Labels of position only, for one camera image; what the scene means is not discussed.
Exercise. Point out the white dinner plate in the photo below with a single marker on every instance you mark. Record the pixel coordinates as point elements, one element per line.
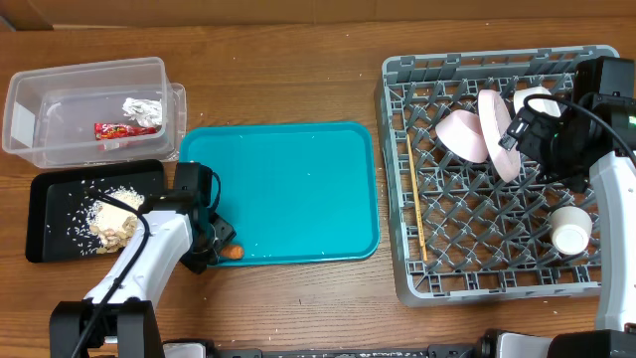
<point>494,120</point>

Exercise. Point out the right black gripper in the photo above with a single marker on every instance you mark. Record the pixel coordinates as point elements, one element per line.
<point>538,132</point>

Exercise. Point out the grey dish rack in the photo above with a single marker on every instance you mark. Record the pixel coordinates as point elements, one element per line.
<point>485,239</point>

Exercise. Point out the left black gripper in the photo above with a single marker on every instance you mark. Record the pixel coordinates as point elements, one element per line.
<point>222,232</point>

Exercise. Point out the clear plastic bin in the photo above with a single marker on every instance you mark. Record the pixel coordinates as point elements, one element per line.
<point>49,114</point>

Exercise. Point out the white bowl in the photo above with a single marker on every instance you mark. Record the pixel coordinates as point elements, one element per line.
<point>546,106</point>

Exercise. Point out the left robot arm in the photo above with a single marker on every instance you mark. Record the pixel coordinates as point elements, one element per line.
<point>179,226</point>

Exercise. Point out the red snack wrapper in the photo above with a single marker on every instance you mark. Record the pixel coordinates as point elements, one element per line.
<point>107,131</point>

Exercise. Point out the foil ball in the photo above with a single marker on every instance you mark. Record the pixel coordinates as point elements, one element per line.
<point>145,112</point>

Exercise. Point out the wooden chopstick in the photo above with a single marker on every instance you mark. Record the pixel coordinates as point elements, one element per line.
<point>416,199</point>

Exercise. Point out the pink bowl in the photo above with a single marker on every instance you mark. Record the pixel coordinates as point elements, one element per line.
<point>460,132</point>

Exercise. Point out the peanut shells pile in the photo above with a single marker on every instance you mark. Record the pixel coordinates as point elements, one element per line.
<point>112,240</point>

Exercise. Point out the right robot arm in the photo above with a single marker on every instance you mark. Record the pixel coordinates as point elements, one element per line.
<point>592,144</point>

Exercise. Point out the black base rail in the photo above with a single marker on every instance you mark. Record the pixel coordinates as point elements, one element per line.
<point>494,343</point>

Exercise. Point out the teal serving tray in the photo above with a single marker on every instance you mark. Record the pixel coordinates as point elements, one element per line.
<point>294,193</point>

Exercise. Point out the orange carrot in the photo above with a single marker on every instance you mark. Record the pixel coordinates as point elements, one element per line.
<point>232,252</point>

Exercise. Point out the white cup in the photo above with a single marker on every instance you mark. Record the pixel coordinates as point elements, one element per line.
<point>570,230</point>

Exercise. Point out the black plastic tray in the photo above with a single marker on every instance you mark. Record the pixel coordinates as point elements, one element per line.
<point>59,208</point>

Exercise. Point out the scattered rice grains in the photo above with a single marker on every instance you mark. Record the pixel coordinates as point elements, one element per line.
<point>111,209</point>

